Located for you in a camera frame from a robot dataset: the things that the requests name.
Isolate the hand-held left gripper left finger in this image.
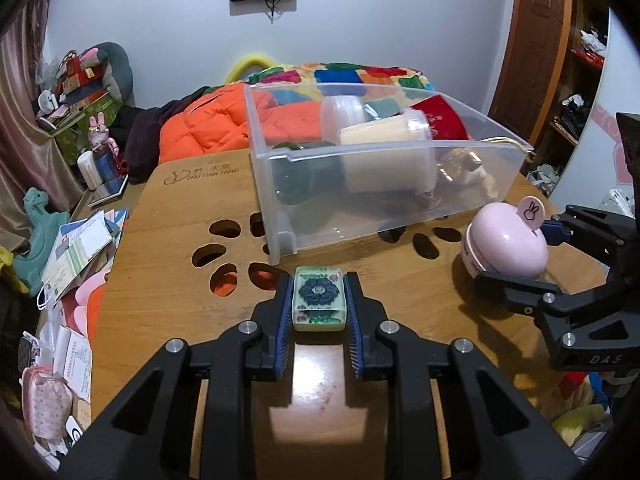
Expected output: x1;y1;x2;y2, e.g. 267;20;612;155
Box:
57;272;296;480

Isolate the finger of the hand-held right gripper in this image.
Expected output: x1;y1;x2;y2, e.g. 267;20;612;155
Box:
474;270;640;372
542;204;640;281

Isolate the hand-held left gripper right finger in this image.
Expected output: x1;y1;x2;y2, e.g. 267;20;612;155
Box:
342;271;583;480

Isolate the green flower mahjong tile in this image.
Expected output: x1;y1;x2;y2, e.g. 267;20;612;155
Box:
292;266;347;332

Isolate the pink round case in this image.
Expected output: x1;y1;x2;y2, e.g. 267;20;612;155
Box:
465;195;549;281

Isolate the clear plastic storage box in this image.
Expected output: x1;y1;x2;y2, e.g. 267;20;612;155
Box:
243;81;535;266

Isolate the dark green glass bottle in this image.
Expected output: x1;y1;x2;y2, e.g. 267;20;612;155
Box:
272;141;346;206

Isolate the cream cylindrical jar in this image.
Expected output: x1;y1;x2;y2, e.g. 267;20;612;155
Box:
339;108;436;195

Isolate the wooden desktop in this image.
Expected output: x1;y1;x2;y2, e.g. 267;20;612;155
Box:
87;152;621;480

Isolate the brown wooden door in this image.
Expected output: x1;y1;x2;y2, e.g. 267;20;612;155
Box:
487;0;573;146

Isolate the orange padded jacket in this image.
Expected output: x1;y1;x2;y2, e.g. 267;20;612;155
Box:
159;84;326;166

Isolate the white paper sheet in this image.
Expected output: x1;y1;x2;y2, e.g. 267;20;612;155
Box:
50;325;93;403

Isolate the pile of paper leaflets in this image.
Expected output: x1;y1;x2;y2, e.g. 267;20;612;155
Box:
42;210;128;301

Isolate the grey tablet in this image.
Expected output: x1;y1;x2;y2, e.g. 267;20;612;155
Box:
89;177;130;208

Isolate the colourful patchwork blanket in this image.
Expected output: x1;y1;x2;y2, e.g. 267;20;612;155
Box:
245;62;433;106

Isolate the dark cloth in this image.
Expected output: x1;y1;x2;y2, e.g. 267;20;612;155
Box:
125;87;208;183

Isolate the blue bottle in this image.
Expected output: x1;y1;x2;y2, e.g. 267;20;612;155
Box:
95;149;121;183

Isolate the white face mask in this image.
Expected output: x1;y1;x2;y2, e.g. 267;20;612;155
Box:
35;280;66;316

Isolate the pink floral pouch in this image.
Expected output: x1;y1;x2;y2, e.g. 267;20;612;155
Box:
20;365;73;441

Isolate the white plastic bottle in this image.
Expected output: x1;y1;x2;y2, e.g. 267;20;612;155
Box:
77;150;98;191

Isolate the green dinosaur plush toy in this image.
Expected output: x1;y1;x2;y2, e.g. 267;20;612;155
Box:
12;187;71;298

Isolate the yellow foam pillow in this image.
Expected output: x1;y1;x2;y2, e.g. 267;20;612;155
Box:
225;52;278;83

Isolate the pink rabbit toy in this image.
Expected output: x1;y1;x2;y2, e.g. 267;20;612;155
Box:
87;114;121;161

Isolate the yellow cloth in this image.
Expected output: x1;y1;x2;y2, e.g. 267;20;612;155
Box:
0;247;28;293

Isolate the grey plush cushion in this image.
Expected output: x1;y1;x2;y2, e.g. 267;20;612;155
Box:
90;42;135;106

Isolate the red patchwork box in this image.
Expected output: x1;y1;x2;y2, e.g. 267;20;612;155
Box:
57;55;106;93

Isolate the brown satin curtain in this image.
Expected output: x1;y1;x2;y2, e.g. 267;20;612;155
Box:
0;10;86;256

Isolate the cluttered wall shelf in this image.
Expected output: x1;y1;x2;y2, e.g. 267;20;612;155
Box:
550;0;616;196

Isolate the white drawstring pouch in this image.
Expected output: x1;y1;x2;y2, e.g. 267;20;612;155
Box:
435;147;501;211

